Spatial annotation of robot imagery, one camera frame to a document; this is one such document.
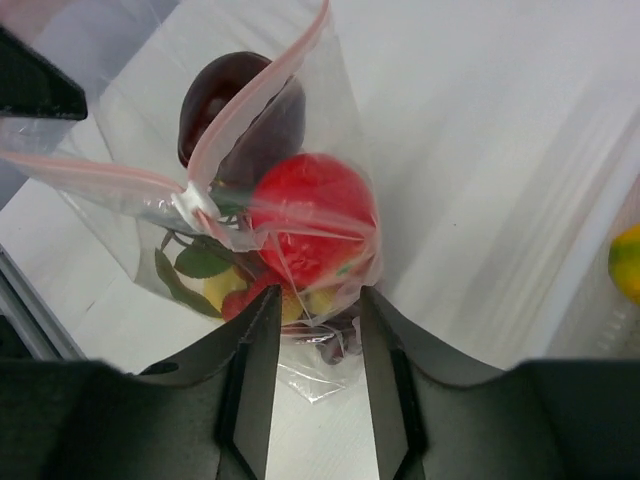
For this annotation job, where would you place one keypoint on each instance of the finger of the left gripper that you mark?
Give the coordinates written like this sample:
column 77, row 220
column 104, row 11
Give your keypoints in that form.
column 33, row 87

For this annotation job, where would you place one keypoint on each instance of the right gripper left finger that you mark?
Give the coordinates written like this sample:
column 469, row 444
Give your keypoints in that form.
column 202, row 413

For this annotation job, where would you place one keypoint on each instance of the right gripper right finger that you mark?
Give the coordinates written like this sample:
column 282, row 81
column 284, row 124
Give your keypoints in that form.
column 438, row 413

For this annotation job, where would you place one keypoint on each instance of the clear zip top bag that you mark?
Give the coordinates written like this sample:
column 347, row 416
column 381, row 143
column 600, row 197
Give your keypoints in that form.
column 119, row 170

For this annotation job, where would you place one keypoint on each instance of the dark red apple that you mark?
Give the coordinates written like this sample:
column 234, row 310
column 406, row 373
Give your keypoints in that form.
column 241, row 116

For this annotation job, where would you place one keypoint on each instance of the purple grape bunch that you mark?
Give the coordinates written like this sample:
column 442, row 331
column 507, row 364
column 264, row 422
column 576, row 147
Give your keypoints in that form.
column 335, row 339

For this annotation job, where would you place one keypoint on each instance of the yellow lemon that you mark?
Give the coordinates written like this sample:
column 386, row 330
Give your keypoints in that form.
column 217, row 288

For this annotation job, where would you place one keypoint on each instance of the strawberry bunch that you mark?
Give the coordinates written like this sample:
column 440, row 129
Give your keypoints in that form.
column 202, row 274

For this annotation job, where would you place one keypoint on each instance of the white plastic basket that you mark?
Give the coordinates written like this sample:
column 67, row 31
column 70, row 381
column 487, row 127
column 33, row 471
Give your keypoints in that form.
column 584, row 314

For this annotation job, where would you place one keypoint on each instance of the small orange yellow fruit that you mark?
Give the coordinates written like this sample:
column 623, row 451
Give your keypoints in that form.
column 623, row 263

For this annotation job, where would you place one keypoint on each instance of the aluminium mounting rail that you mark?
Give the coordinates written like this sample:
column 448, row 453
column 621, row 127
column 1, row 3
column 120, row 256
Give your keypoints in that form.
column 33, row 321

